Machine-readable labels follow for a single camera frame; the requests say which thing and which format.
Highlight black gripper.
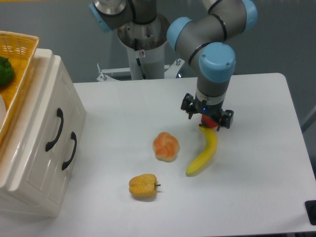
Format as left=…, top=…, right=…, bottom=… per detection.
left=181, top=92, right=234, bottom=131

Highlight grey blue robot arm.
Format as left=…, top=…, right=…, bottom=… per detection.
left=89, top=0, right=258, bottom=128

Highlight white drawer cabinet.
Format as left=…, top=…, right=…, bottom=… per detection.
left=0, top=49, right=86, bottom=217

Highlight red toy pepper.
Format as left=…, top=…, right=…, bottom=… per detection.
left=200, top=115, right=218, bottom=128

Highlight yellow toy banana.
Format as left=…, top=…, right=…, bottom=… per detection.
left=186, top=125, right=218, bottom=176

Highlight knotted toy bread roll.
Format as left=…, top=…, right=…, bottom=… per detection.
left=153, top=132, right=179, bottom=162

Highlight yellow toy bell pepper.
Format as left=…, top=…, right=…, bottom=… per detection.
left=129, top=174, right=161, bottom=198

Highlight black corner device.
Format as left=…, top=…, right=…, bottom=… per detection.
left=305, top=200, right=316, bottom=226

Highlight yellow woven basket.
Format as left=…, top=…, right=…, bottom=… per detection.
left=0, top=31, right=39, bottom=141

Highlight green toy pepper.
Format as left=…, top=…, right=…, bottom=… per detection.
left=0, top=56, right=15, bottom=87

